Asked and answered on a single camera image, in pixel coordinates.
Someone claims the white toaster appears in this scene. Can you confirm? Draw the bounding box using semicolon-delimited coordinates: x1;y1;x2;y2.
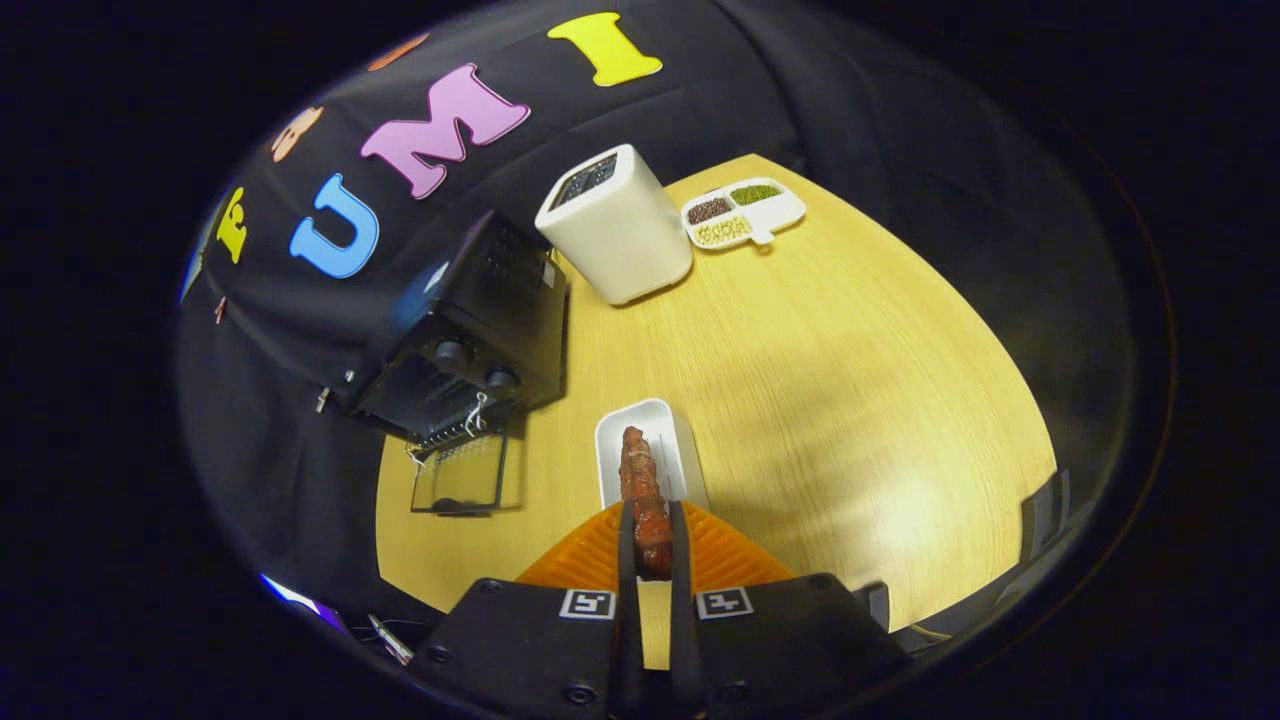
534;143;695;307

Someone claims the brown roasted meat piece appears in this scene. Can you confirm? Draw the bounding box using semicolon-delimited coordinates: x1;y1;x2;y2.
618;426;675;583

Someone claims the white rectangular dish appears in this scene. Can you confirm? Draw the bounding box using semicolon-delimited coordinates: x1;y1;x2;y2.
594;398;711;513

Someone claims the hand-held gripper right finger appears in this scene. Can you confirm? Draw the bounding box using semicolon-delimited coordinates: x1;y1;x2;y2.
668;500;911;720

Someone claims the white divided bean dish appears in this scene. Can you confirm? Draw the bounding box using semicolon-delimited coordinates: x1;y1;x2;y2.
680;177;808;251

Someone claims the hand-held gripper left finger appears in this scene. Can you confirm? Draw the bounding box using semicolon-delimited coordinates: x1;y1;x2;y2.
405;500;646;720

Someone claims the black toaster oven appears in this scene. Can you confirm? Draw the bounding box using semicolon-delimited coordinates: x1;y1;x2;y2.
345;208;571;517

